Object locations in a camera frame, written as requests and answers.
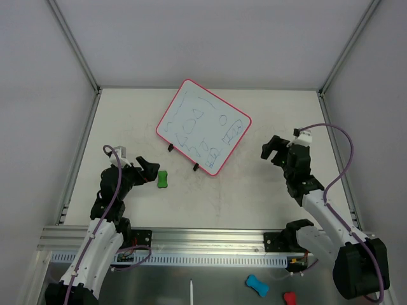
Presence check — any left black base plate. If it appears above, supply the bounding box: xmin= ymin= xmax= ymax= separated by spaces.
xmin=120 ymin=229 xmax=153 ymax=249

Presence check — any blue eraser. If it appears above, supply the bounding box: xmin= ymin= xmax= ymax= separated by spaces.
xmin=245 ymin=274 xmax=270 ymax=297

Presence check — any whiteboard wire stand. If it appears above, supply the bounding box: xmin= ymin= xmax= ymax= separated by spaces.
xmin=167 ymin=143 xmax=200 ymax=172

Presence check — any right aluminium frame post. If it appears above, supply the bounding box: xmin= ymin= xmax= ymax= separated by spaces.
xmin=318 ymin=0 xmax=382 ymax=96

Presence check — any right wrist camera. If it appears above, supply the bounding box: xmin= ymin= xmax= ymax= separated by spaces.
xmin=287 ymin=128 xmax=312 ymax=147

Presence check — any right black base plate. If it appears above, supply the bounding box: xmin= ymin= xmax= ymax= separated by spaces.
xmin=263 ymin=231 xmax=306 ymax=253

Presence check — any aluminium mounting rail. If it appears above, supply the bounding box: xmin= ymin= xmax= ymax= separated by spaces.
xmin=37 ymin=226 xmax=266 ymax=255

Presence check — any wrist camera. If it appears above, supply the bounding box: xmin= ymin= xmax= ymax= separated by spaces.
xmin=287 ymin=128 xmax=312 ymax=147
xmin=109 ymin=146 xmax=132 ymax=168

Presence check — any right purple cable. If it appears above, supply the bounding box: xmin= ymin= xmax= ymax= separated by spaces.
xmin=294 ymin=123 xmax=385 ymax=302

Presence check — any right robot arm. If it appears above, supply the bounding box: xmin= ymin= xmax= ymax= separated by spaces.
xmin=261 ymin=132 xmax=390 ymax=302

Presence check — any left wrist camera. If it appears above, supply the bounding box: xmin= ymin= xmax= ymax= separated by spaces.
xmin=109 ymin=146 xmax=132 ymax=168

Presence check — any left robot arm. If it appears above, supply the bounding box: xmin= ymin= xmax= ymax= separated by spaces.
xmin=45 ymin=156 xmax=160 ymax=304

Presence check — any left aluminium frame post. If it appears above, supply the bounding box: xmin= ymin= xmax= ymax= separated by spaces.
xmin=46 ymin=0 xmax=100 ymax=93

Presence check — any green whiteboard eraser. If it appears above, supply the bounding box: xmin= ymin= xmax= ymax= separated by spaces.
xmin=157 ymin=170 xmax=168 ymax=189

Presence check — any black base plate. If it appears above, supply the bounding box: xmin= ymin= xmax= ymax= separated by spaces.
xmin=263 ymin=231 xmax=306 ymax=253
xmin=120 ymin=229 xmax=153 ymax=249

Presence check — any red eraser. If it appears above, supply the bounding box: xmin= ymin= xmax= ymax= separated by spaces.
xmin=283 ymin=292 xmax=297 ymax=305

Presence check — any white marker pen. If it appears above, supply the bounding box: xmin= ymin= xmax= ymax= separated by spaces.
xmin=190 ymin=279 xmax=194 ymax=305

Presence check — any pink framed whiteboard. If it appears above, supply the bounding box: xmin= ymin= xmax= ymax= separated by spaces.
xmin=156 ymin=79 xmax=252 ymax=176

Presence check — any aluminium frame post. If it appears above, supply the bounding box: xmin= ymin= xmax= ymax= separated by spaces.
xmin=46 ymin=0 xmax=100 ymax=93
xmin=318 ymin=0 xmax=382 ymax=96

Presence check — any slotted white cable duct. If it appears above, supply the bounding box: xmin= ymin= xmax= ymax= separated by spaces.
xmin=50 ymin=251 xmax=288 ymax=269

